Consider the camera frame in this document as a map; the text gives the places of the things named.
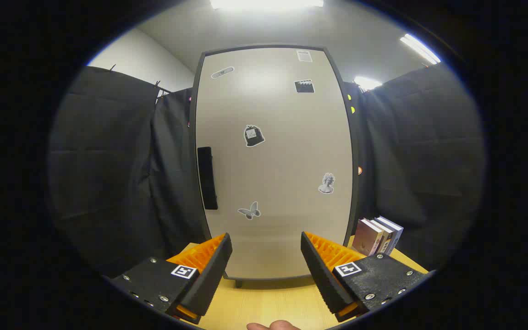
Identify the dark grey cabinet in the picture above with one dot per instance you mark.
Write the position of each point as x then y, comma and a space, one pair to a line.
356, 192

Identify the white spine book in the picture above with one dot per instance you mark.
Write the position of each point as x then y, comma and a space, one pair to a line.
384, 236

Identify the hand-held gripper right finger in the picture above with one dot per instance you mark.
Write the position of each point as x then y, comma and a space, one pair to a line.
321, 275

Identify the black backdrop cloth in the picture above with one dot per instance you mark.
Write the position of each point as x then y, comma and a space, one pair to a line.
108, 160

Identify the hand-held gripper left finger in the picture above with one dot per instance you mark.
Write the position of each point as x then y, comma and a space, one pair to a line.
211, 275

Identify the small ceiling light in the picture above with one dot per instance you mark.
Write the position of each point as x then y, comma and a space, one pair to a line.
367, 83

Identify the large ceiling light panel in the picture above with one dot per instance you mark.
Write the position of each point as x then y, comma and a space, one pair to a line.
264, 3

